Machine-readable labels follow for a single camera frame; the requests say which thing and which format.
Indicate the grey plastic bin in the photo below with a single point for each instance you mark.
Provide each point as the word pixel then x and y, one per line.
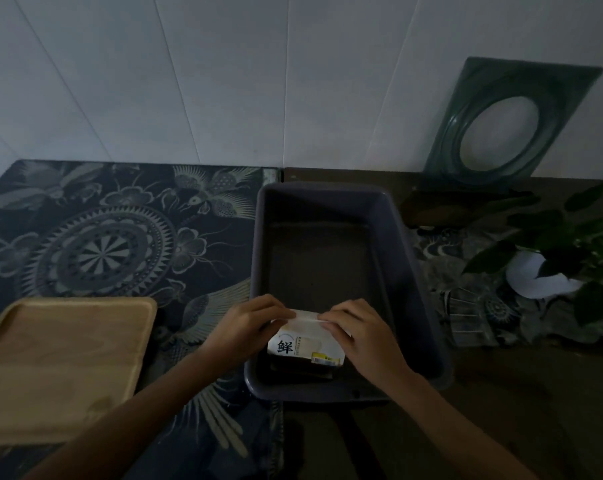
pixel 321 254

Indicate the person's right fingers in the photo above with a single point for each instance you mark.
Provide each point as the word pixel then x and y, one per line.
pixel 346 314

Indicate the wooden tray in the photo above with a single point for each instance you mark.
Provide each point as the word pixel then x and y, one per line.
pixel 61 364

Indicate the dark patterned tablecloth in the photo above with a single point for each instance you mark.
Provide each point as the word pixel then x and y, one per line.
pixel 106 234

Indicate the green leafy plant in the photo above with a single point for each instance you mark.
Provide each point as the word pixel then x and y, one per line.
pixel 556 234

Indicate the patterned cloth mat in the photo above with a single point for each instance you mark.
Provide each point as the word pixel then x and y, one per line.
pixel 456 304

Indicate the green frame with oval hole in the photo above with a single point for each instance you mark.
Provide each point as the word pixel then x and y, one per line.
pixel 461 94

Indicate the person's left forearm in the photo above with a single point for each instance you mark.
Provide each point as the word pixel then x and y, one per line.
pixel 146 414

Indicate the person's right hand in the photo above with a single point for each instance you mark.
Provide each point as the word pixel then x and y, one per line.
pixel 374 347

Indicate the white plant pot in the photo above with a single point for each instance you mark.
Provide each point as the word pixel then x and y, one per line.
pixel 529 282

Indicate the person's left fingers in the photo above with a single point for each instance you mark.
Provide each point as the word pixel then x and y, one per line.
pixel 266 309

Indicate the person's left hand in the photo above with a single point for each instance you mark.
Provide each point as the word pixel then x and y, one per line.
pixel 241 334

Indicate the white printed carton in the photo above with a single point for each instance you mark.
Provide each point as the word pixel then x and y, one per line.
pixel 304 342

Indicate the person's right forearm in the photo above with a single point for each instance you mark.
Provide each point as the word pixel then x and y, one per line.
pixel 446 429

